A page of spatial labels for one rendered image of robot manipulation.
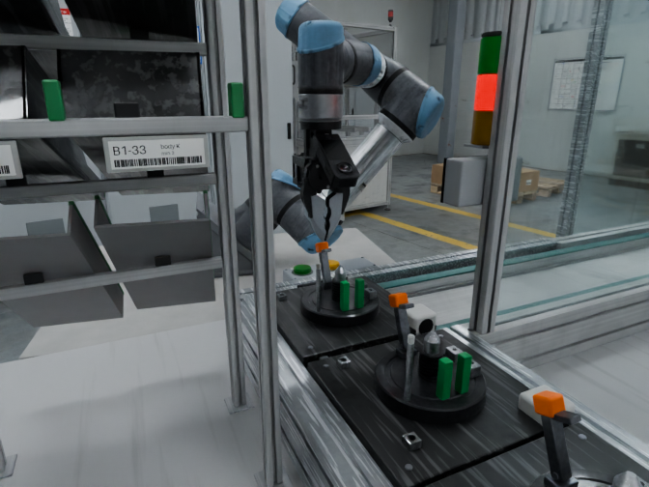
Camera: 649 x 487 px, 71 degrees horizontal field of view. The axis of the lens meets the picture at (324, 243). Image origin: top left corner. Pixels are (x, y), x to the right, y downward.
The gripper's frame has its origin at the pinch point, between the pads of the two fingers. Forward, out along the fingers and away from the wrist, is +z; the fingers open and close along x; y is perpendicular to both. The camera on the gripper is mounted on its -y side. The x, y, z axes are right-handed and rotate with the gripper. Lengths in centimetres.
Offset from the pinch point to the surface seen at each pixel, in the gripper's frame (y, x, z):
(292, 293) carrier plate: 3.7, 5.5, 12.0
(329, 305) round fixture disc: -8.0, 3.0, 10.0
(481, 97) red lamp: -18.0, -16.6, -23.9
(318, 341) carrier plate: -14.9, 8.3, 11.9
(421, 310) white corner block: -16.1, -10.1, 9.9
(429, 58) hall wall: 866, -670, -107
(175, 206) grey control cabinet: 294, -5, 59
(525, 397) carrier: -40.0, -7.6, 10.0
